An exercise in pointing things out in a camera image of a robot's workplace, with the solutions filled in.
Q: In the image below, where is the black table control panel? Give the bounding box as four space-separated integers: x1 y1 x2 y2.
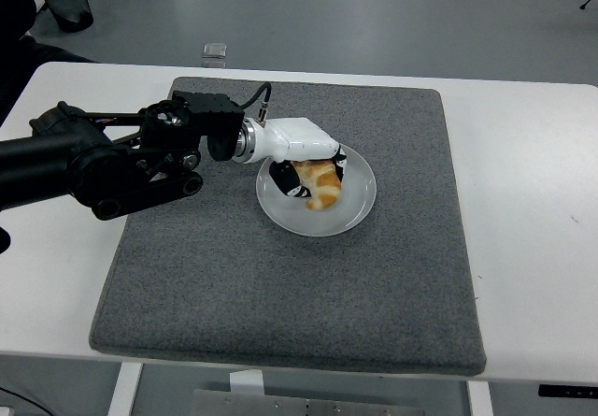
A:
537 383 598 398

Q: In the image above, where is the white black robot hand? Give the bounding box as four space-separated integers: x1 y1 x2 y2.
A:
251 117 349 200

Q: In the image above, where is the golden croissant bread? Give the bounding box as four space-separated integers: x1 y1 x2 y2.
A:
292 158 344 211

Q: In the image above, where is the white table leg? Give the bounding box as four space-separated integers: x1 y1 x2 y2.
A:
107 362 144 416
466 380 494 416

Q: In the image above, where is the round grey plate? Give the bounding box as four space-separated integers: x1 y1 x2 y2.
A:
255 147 377 237

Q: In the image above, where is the black bin with clear liner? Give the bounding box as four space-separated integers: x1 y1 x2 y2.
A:
32 0 94 33

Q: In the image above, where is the white label under table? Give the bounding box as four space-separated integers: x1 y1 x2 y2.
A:
228 368 266 396

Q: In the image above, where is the black floor cable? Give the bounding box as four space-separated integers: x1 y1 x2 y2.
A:
0 385 52 416

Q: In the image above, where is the grey felt mat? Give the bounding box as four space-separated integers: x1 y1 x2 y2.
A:
88 76 488 379

